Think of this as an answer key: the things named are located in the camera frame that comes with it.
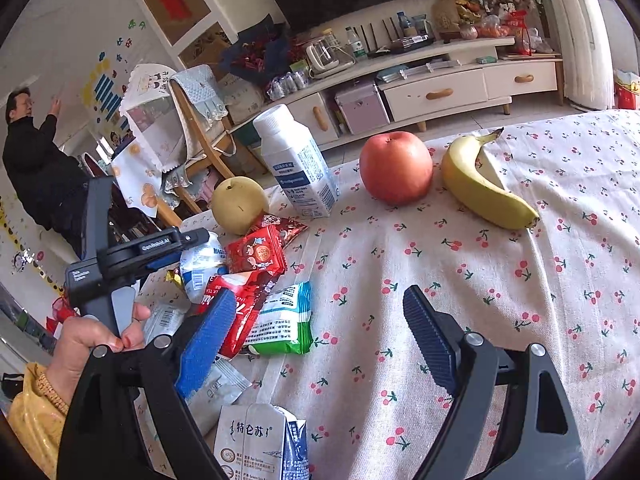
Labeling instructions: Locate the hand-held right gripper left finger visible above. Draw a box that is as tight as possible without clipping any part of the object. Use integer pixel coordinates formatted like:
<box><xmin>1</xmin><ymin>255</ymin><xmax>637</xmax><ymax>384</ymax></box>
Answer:
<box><xmin>57</xmin><ymin>287</ymin><xmax>238</xmax><ymax>480</ymax></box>

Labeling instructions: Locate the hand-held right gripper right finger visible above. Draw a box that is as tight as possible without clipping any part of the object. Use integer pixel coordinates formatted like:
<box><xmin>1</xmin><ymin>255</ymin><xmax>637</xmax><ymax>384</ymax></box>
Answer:
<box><xmin>402</xmin><ymin>285</ymin><xmax>586</xmax><ymax>480</ymax></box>

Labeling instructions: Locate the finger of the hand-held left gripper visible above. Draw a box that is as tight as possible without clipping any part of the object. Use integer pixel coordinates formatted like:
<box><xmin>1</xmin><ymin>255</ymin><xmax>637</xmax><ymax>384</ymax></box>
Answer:
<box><xmin>127</xmin><ymin>252</ymin><xmax>183</xmax><ymax>281</ymax></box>
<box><xmin>172</xmin><ymin>227</ymin><xmax>211</xmax><ymax>252</ymax></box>

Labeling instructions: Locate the white blue snack packet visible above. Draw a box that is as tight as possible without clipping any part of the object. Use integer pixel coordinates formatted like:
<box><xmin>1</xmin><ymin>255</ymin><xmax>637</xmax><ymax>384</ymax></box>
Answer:
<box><xmin>179</xmin><ymin>232</ymin><xmax>231</xmax><ymax>306</ymax></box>

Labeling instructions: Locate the white crimped packet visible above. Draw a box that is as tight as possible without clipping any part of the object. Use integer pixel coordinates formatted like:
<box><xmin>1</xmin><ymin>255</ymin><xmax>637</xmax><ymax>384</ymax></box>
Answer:
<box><xmin>185</xmin><ymin>355</ymin><xmax>253</xmax><ymax>423</ymax></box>

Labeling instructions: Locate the white barcode wrapper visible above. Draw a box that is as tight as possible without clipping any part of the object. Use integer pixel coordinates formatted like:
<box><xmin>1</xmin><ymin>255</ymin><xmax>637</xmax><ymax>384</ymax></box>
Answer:
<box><xmin>142</xmin><ymin>305</ymin><xmax>191</xmax><ymax>348</ymax></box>

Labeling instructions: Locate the large red snack packet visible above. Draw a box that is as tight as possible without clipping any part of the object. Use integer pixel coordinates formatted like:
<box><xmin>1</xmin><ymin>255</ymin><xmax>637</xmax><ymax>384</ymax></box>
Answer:
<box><xmin>197</xmin><ymin>267</ymin><xmax>283</xmax><ymax>361</ymax></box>

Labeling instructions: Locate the small red cartoon snack packet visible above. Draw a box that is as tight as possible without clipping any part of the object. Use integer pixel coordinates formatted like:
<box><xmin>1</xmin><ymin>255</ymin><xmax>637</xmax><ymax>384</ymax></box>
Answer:
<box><xmin>225</xmin><ymin>225</ymin><xmax>287</xmax><ymax>283</ymax></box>

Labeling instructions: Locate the green white snack packet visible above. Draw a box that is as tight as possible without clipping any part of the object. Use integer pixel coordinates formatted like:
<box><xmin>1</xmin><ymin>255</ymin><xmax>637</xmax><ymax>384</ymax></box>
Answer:
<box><xmin>240</xmin><ymin>281</ymin><xmax>315</xmax><ymax>356</ymax></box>

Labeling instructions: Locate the red crinkled snack wrapper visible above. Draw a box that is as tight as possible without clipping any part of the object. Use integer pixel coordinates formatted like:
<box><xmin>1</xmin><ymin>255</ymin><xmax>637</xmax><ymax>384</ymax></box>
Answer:
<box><xmin>245</xmin><ymin>214</ymin><xmax>309</xmax><ymax>251</ymax></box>

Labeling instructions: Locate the white blue milk carton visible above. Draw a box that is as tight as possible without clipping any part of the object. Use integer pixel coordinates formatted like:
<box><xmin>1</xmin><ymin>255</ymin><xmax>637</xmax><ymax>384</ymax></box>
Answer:
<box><xmin>214</xmin><ymin>402</ymin><xmax>311</xmax><ymax>480</ymax></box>

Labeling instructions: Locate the person's left forearm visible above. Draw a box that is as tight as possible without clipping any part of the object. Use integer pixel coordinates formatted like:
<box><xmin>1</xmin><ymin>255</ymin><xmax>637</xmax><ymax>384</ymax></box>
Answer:
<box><xmin>6</xmin><ymin>362</ymin><xmax>71</xmax><ymax>480</ymax></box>

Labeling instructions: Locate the person's left hand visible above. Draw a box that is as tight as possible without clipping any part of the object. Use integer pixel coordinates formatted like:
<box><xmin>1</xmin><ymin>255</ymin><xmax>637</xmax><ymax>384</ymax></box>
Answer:
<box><xmin>54</xmin><ymin>302</ymin><xmax>152</xmax><ymax>378</ymax></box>

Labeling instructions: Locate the dark wooden chair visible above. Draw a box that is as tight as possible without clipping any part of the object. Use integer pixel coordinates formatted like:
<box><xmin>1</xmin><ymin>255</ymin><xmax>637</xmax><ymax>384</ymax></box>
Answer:
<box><xmin>80</xmin><ymin>152</ymin><xmax>161</xmax><ymax>246</ymax></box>

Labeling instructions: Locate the yellow pear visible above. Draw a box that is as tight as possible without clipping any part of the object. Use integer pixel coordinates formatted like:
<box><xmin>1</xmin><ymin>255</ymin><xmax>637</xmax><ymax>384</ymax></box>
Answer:
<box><xmin>210</xmin><ymin>176</ymin><xmax>271</xmax><ymax>235</ymax></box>

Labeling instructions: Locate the cherry print tablecloth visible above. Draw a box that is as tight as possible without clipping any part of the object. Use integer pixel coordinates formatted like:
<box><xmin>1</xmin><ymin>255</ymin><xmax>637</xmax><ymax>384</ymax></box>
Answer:
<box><xmin>132</xmin><ymin>109</ymin><xmax>640</xmax><ymax>480</ymax></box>

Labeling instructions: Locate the red gift box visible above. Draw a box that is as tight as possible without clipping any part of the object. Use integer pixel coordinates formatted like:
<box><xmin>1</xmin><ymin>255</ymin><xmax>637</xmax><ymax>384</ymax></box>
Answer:
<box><xmin>46</xmin><ymin>296</ymin><xmax>82</xmax><ymax>335</ymax></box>

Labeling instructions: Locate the orange print white cloth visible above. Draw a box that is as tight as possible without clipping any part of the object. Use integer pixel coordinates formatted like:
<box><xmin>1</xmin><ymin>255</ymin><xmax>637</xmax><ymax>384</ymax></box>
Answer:
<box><xmin>110</xmin><ymin>142</ymin><xmax>173</xmax><ymax>220</ymax></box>

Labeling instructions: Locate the light wooden chair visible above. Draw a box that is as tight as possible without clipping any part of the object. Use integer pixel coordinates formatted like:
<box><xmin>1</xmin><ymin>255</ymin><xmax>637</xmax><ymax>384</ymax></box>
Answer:
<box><xmin>167</xmin><ymin>67</ymin><xmax>266</xmax><ymax>213</ymax></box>

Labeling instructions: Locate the white milk bottle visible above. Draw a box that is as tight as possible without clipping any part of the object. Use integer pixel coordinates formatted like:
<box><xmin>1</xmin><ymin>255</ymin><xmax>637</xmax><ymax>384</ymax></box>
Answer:
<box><xmin>252</xmin><ymin>104</ymin><xmax>340</xmax><ymax>219</ymax></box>

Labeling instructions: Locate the blue lace cloth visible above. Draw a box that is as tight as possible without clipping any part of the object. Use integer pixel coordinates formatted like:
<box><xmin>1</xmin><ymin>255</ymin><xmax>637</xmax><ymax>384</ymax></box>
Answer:
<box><xmin>170</xmin><ymin>65</ymin><xmax>229</xmax><ymax>123</ymax></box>

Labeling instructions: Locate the beige cardboard box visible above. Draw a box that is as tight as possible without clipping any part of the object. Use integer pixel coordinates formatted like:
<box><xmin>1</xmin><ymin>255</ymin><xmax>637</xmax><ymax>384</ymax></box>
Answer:
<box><xmin>220</xmin><ymin>74</ymin><xmax>267</xmax><ymax>123</ymax></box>

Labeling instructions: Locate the yellow banana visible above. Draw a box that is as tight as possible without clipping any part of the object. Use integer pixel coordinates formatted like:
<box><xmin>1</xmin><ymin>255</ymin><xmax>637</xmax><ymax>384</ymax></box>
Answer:
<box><xmin>441</xmin><ymin>127</ymin><xmax>541</xmax><ymax>231</ymax></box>

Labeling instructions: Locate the white lace cloth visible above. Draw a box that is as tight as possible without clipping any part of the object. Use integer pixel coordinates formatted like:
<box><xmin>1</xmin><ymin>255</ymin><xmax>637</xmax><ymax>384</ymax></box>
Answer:
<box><xmin>119</xmin><ymin>62</ymin><xmax>174</xmax><ymax>116</ymax></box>

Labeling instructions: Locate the red apple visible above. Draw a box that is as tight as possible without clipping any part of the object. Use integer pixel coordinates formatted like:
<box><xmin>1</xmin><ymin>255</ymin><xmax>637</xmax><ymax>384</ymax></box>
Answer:
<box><xmin>359</xmin><ymin>131</ymin><xmax>434</xmax><ymax>206</ymax></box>

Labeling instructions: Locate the pack of small bottles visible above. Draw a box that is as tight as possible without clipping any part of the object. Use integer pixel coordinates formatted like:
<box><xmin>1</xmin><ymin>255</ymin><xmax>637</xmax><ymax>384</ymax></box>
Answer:
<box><xmin>264</xmin><ymin>70</ymin><xmax>312</xmax><ymax>102</ymax></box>

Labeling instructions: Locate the dark blue flower bouquet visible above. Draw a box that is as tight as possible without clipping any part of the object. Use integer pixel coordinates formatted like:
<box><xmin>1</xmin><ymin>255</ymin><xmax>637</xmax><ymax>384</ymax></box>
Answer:
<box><xmin>219</xmin><ymin>24</ymin><xmax>297</xmax><ymax>87</ymax></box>

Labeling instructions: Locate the pale purple storage box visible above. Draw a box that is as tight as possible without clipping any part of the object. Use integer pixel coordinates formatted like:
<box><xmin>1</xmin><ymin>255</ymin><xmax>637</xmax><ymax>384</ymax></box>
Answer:
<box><xmin>334</xmin><ymin>81</ymin><xmax>392</xmax><ymax>136</ymax></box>

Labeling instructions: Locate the glass kettle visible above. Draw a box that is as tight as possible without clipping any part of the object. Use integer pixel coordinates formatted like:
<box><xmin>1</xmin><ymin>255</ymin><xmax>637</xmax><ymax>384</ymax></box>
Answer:
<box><xmin>304</xmin><ymin>30</ymin><xmax>353</xmax><ymax>77</ymax></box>

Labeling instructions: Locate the white television cabinet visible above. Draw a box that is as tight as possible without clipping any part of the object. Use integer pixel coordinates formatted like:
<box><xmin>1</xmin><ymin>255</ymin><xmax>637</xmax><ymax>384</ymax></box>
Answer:
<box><xmin>260</xmin><ymin>35</ymin><xmax>565</xmax><ymax>152</ymax></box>

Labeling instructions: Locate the clear water bottle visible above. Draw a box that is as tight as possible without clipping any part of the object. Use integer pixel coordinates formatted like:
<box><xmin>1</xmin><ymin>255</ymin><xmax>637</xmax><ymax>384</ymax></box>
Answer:
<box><xmin>345</xmin><ymin>26</ymin><xmax>369</xmax><ymax>62</ymax></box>

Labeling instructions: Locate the black tray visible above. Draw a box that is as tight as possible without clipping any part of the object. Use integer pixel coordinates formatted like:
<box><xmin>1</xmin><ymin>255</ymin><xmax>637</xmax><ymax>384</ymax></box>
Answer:
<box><xmin>367</xmin><ymin>35</ymin><xmax>437</xmax><ymax>57</ymax></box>

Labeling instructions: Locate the bag of oranges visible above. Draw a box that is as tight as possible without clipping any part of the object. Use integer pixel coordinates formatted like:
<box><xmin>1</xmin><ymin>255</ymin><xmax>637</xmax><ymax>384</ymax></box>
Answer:
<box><xmin>459</xmin><ymin>14</ymin><xmax>516</xmax><ymax>41</ymax></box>

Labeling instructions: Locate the red gift bag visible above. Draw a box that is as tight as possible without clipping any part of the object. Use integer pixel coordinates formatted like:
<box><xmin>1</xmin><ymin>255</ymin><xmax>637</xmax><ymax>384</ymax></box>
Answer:
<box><xmin>504</xmin><ymin>10</ymin><xmax>535</xmax><ymax>56</ymax></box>

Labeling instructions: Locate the white curtain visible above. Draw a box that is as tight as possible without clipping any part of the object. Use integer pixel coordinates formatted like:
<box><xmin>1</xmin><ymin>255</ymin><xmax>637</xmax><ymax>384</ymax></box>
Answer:
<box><xmin>542</xmin><ymin>0</ymin><xmax>615</xmax><ymax>112</ymax></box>

